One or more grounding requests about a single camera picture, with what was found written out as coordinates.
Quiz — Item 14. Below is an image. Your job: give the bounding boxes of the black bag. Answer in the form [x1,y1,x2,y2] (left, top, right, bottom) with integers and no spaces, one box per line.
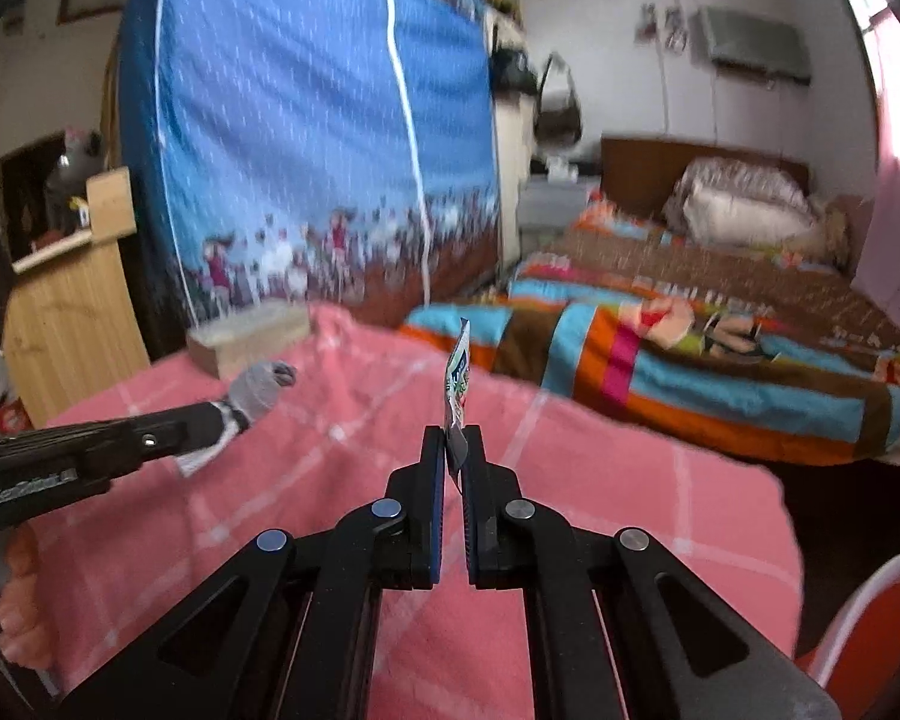
[490,43,539,100]

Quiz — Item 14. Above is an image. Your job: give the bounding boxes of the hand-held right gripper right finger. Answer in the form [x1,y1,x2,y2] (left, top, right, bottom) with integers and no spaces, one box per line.
[462,424,841,720]

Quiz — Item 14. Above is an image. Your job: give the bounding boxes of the red chair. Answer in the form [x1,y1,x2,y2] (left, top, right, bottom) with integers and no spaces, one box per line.
[793,550,900,720]

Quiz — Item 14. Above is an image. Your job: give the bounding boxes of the bed with colourful blanket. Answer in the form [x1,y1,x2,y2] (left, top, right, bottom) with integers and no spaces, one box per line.
[397,191,900,467]

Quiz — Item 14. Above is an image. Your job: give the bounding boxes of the small blue white wrapper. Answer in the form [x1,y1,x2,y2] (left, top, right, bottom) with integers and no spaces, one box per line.
[441,317,476,497]

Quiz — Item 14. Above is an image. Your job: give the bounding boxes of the pink checked tablecloth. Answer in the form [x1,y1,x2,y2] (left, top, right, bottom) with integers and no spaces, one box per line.
[28,304,805,720]

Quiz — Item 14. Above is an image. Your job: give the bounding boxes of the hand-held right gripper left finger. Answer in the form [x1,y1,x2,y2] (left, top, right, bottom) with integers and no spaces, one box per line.
[60,424,446,720]

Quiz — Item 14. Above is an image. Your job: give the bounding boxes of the white nightstand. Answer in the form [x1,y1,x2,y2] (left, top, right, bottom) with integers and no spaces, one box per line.
[516,175,599,272]

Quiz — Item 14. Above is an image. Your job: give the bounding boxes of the blue printed cloth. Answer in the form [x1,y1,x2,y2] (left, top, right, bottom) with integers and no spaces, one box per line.
[115,0,505,332]

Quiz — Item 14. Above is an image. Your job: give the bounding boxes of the folded pale quilt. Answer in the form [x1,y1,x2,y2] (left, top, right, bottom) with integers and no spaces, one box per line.
[660,156,850,269]

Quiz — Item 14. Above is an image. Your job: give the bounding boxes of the wooden bed headboard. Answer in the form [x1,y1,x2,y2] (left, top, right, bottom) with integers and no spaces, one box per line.
[598,133,812,224]

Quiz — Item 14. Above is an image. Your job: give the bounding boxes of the cream cabinet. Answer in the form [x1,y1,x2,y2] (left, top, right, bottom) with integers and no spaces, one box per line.
[490,6,535,280]

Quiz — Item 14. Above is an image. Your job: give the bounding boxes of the hanging grey handbag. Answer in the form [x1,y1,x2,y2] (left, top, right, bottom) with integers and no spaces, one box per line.
[531,52,584,152]

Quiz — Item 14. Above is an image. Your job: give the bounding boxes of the grey sock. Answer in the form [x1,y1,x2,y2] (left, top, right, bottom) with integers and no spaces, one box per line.
[175,360,299,479]

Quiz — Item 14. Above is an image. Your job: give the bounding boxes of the flat cardboard box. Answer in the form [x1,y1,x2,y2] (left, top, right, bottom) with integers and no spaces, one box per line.
[186,298,314,381]

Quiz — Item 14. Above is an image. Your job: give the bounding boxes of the light wooden cabinet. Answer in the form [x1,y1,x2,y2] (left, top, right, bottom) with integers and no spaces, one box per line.
[0,167,152,430]

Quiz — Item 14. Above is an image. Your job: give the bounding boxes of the grey plush toy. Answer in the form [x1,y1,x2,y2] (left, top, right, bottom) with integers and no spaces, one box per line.
[43,130,107,239]

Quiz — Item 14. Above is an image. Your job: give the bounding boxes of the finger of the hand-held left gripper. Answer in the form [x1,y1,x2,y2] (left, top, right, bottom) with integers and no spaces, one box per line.
[82,400,232,470]

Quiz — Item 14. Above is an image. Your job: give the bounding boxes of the person's left hand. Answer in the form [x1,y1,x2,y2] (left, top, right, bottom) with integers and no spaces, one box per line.
[0,521,55,670]

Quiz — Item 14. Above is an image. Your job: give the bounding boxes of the wall photos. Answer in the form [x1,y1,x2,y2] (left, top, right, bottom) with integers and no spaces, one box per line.
[636,2,692,55]

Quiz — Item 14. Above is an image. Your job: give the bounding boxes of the grey-green wall box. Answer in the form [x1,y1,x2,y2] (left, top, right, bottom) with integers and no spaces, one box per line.
[688,5,814,85]

